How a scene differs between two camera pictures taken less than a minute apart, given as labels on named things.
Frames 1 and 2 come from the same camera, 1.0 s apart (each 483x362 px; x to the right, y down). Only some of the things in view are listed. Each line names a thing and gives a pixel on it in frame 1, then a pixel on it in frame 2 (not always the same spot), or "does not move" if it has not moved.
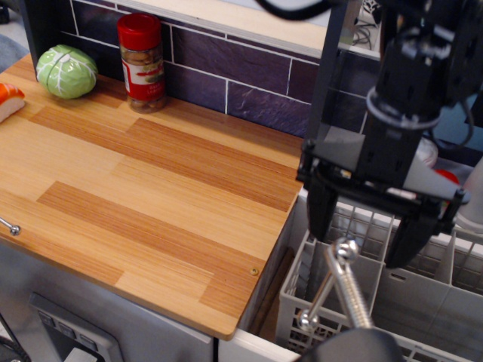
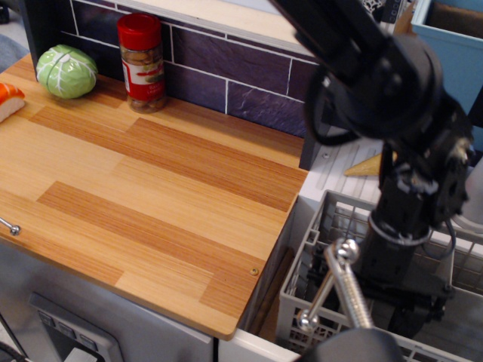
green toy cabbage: x=66 y=72 does not move
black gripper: x=381 y=163 to x=386 y=267
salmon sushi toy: x=12 y=99 does not move
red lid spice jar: x=139 y=38 does not move
